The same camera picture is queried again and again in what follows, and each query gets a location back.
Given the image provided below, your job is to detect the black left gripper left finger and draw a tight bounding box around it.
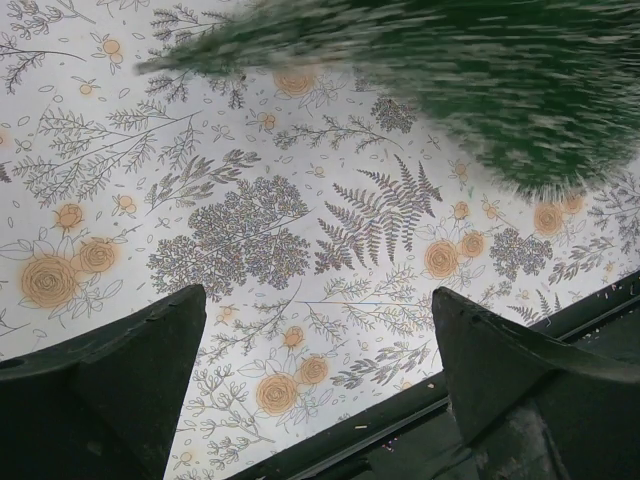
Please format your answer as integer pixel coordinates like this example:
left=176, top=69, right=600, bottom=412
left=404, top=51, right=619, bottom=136
left=1, top=285, right=206, bottom=479

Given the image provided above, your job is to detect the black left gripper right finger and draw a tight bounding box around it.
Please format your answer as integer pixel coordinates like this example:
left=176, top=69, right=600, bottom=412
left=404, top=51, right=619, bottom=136
left=432, top=288, right=639, bottom=479

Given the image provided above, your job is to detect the small green christmas tree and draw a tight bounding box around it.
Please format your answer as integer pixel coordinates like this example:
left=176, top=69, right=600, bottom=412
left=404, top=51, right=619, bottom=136
left=136, top=1, right=639, bottom=197

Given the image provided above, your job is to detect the floral patterned table mat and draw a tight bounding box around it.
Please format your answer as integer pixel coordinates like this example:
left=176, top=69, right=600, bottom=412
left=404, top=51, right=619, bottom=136
left=1, top=1, right=639, bottom=479

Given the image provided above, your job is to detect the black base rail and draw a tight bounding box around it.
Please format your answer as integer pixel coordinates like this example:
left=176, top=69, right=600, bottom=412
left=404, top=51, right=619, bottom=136
left=236, top=273, right=639, bottom=479

